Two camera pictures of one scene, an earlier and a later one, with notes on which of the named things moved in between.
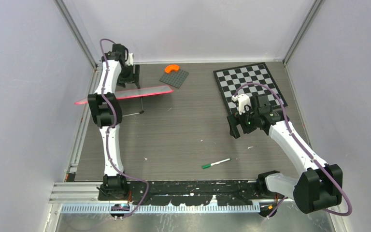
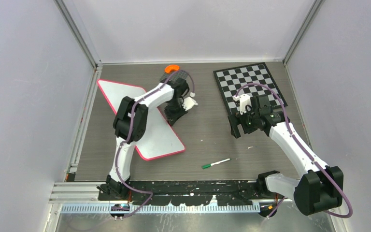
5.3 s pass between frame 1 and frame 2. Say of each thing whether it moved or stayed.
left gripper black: moved
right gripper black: stayed
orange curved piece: stayed
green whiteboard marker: stayed
